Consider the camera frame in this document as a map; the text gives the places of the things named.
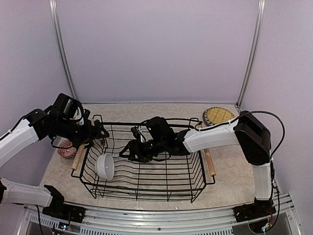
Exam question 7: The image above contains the wooden rack handle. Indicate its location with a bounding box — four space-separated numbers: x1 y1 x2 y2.
71 143 85 171
204 149 216 177

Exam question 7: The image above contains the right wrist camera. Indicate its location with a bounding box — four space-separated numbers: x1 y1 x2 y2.
131 126 146 142

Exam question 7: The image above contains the black white striped plate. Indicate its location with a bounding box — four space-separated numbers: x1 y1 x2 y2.
202 107 239 127

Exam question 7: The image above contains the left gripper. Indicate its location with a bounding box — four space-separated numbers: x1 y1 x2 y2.
56 117 109 150

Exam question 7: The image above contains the left wooden rack handle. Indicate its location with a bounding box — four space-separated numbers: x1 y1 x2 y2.
71 143 85 171

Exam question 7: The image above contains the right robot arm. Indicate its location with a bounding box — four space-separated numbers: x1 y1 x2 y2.
119 111 275 217

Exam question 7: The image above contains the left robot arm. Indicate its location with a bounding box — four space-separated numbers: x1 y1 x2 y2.
0 93 109 218

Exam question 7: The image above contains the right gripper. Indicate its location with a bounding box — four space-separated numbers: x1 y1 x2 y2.
118 138 165 163

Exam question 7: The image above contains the aluminium corner post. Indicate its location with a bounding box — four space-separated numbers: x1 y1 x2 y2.
48 0 78 99
236 0 266 109

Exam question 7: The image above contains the plain white bowl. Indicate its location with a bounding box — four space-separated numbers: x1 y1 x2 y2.
95 153 114 181

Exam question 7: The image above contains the left aluminium corner post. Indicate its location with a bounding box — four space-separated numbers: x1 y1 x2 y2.
48 0 78 99

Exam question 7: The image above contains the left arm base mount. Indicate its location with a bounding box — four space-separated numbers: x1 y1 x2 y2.
42 202 86 223

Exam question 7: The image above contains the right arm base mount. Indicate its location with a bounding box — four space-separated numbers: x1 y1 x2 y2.
233 199 276 222

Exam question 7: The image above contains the right aluminium corner post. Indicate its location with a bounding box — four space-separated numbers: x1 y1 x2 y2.
236 0 266 109

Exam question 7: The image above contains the right wooden rack handle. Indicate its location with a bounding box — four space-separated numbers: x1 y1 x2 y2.
204 149 216 177

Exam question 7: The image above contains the aluminium front rail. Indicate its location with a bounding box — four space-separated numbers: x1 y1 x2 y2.
24 195 294 235

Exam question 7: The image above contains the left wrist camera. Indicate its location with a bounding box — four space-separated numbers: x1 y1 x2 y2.
76 108 90 125

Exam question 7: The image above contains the black wire dish rack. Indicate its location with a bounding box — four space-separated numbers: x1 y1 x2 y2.
77 115 216 202

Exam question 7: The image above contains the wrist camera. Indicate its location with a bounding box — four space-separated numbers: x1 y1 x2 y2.
76 108 90 125
131 126 146 142

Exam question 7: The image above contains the yellow woven bamboo tray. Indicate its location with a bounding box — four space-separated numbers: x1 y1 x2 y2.
204 107 233 124

